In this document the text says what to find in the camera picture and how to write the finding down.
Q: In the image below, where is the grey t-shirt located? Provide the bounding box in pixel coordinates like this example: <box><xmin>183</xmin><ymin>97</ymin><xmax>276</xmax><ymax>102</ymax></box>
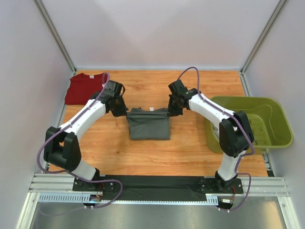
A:
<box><xmin>126</xmin><ymin>108</ymin><xmax>171</xmax><ymax>140</ymax></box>

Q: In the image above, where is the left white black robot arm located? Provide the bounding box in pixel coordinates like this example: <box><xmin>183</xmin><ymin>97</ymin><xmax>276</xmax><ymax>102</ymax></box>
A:
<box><xmin>42</xmin><ymin>80</ymin><xmax>128</xmax><ymax>191</ymax></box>

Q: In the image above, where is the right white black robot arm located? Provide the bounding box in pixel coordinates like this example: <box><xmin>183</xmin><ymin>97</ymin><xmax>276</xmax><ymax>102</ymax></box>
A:
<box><xmin>168</xmin><ymin>80</ymin><xmax>255</xmax><ymax>193</ymax></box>

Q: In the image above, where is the red folded t-shirt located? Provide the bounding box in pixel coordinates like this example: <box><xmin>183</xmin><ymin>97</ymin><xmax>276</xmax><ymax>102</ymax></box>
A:
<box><xmin>65</xmin><ymin>73</ymin><xmax>109</xmax><ymax>105</ymax></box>

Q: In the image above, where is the white crumpled t-shirt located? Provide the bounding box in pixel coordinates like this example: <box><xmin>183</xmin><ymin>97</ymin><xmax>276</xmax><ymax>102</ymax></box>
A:
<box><xmin>212</xmin><ymin>125</ymin><xmax>219</xmax><ymax>138</ymax></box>

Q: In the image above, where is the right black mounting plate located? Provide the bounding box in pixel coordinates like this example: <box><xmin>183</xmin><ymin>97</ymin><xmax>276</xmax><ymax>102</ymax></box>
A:
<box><xmin>197</xmin><ymin>177</ymin><xmax>244</xmax><ymax>194</ymax></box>

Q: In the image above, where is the black mounting plate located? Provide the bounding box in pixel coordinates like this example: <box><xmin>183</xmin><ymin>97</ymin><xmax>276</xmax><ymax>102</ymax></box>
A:
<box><xmin>72</xmin><ymin>175</ymin><xmax>123</xmax><ymax>193</ymax></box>
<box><xmin>197</xmin><ymin>177</ymin><xmax>244</xmax><ymax>194</ymax></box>

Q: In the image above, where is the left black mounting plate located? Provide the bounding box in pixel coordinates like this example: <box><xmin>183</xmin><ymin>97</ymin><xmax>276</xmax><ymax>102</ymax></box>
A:
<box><xmin>72</xmin><ymin>175</ymin><xmax>123</xmax><ymax>193</ymax></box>

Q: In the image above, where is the green plastic basket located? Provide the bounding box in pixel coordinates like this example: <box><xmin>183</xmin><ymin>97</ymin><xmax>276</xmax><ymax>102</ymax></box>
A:
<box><xmin>211</xmin><ymin>96</ymin><xmax>293</xmax><ymax>155</ymax></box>

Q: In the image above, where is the grey slotted cable duct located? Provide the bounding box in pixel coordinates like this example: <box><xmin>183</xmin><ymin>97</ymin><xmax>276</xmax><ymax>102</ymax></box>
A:
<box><xmin>38</xmin><ymin>192</ymin><xmax>219</xmax><ymax>206</ymax></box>

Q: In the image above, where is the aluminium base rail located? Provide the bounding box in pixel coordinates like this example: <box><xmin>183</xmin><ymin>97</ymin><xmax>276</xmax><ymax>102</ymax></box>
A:
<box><xmin>30</xmin><ymin>173</ymin><xmax>290</xmax><ymax>197</ymax></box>

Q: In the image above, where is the left aluminium frame post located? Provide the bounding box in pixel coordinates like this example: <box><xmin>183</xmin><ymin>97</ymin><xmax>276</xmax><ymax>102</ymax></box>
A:
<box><xmin>33</xmin><ymin>0</ymin><xmax>77</xmax><ymax>73</ymax></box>

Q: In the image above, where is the aluminium frame post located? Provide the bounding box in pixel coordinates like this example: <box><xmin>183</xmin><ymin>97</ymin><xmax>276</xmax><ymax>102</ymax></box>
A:
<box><xmin>33</xmin><ymin>0</ymin><xmax>77</xmax><ymax>73</ymax></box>
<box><xmin>240</xmin><ymin>0</ymin><xmax>288</xmax><ymax>75</ymax></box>

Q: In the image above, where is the right aluminium frame post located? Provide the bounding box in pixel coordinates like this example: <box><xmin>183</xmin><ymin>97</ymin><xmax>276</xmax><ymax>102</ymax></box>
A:
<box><xmin>240</xmin><ymin>0</ymin><xmax>288</xmax><ymax>75</ymax></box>

